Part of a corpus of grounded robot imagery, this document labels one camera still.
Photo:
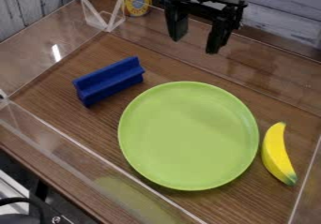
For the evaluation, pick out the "clear acrylic corner bracket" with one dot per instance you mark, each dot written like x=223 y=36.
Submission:
x=104 y=20

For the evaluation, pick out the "green round plate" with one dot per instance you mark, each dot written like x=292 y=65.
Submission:
x=189 y=136

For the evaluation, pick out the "blue plastic block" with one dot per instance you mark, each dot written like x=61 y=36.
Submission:
x=109 y=80

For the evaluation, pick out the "clear acrylic enclosure wall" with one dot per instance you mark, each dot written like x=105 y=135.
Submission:
x=113 y=196

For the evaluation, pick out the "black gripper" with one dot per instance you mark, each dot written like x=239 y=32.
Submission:
x=225 y=12

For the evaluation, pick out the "yellow toy banana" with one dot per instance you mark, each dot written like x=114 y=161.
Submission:
x=276 y=158

